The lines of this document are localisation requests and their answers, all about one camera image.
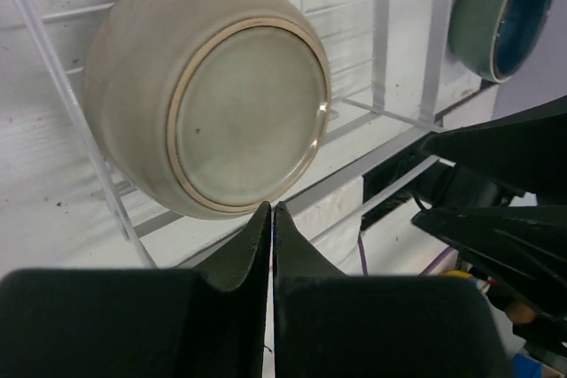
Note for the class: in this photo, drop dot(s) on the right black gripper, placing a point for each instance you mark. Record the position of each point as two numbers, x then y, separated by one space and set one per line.
523 248

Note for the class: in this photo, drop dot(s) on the blue bowl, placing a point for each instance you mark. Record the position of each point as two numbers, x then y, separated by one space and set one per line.
521 26

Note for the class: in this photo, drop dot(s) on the dark green bowl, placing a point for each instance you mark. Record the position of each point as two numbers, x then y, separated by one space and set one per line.
473 34

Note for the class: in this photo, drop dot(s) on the white wire dish rack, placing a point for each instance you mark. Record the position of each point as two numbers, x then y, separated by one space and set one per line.
65 204

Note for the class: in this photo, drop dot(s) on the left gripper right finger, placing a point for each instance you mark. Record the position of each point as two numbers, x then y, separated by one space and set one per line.
329 324

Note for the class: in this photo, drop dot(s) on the beige bowl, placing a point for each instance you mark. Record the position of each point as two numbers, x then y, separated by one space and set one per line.
210 107

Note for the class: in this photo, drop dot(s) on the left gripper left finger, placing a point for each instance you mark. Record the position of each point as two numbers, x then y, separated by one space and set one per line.
205 321

